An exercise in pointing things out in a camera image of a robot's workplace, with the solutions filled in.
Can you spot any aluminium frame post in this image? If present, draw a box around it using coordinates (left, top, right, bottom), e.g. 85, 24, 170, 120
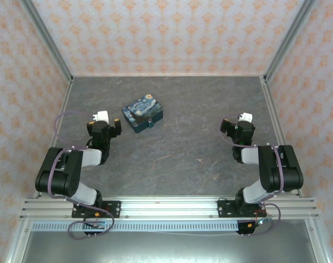
263, 0, 317, 83
19, 0, 75, 83

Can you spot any small electronics board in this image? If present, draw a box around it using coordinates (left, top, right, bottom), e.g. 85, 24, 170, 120
247, 218, 272, 228
83, 219, 106, 230

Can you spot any white slotted cable duct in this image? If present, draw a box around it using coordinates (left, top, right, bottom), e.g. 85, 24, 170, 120
31, 221, 240, 232

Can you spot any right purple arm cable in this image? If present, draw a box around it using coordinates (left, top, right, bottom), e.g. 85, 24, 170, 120
220, 112, 282, 237

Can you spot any grey metal shelf panel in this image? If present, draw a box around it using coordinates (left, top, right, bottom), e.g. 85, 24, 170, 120
19, 231, 319, 263

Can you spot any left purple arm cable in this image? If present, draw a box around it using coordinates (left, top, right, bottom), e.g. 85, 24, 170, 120
47, 110, 115, 240

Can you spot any starry night print box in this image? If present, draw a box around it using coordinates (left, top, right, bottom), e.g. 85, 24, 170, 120
121, 94, 165, 134

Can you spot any aluminium mounting rail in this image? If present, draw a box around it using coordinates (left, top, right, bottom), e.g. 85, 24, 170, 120
19, 196, 319, 220

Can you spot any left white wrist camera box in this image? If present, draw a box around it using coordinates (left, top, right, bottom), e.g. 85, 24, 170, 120
91, 110, 110, 124

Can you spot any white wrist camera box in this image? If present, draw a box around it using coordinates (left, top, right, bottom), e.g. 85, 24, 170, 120
91, 110, 110, 124
237, 112, 253, 123

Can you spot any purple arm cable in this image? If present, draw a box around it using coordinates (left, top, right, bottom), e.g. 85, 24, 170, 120
47, 110, 115, 240
220, 112, 282, 237

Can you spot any aluminium table side rail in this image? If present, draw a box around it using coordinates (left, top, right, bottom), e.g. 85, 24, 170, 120
33, 78, 74, 198
260, 76, 304, 197

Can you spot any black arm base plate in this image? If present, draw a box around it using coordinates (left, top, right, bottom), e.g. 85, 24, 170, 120
71, 200, 122, 219
217, 198, 266, 219

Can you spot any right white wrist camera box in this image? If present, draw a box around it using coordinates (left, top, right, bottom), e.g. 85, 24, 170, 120
237, 112, 253, 123

